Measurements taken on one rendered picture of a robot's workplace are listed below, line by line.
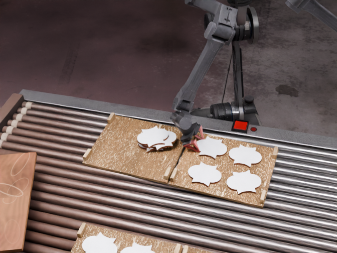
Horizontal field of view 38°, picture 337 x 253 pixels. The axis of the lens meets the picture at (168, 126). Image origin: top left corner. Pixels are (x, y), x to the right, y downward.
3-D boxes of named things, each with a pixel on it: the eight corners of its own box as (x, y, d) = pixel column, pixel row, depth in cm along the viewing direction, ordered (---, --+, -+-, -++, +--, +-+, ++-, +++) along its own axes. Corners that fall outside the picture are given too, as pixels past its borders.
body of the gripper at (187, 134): (199, 124, 225) (190, 113, 222) (192, 139, 218) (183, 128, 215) (188, 128, 229) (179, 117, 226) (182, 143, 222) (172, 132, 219)
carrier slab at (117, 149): (113, 116, 247) (113, 114, 246) (190, 132, 236) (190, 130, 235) (82, 164, 223) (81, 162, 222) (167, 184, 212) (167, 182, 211)
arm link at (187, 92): (233, 26, 201) (210, 18, 197) (236, 33, 197) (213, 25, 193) (189, 106, 224) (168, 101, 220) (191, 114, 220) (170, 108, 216)
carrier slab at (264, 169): (193, 133, 236) (193, 131, 235) (278, 151, 225) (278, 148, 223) (168, 185, 212) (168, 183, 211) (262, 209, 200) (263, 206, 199)
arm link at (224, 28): (245, 9, 194) (223, 1, 190) (232, 42, 198) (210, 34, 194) (207, -7, 234) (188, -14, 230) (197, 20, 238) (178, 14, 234)
